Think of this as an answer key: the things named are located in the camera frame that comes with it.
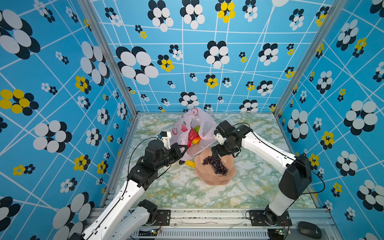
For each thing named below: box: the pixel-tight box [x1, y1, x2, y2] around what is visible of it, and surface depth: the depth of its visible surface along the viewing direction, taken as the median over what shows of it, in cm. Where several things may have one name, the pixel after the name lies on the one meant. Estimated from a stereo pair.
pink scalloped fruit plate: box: [194, 148, 237, 186], surface depth 88 cm
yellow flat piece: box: [184, 160, 196, 168], surface depth 94 cm
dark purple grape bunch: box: [202, 156, 229, 176], surface depth 88 cm
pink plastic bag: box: [171, 107, 218, 161], surface depth 88 cm
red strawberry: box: [188, 129, 198, 141], surface depth 100 cm
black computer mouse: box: [299, 221, 323, 240], surface depth 71 cm
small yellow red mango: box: [191, 137, 201, 145], surface depth 101 cm
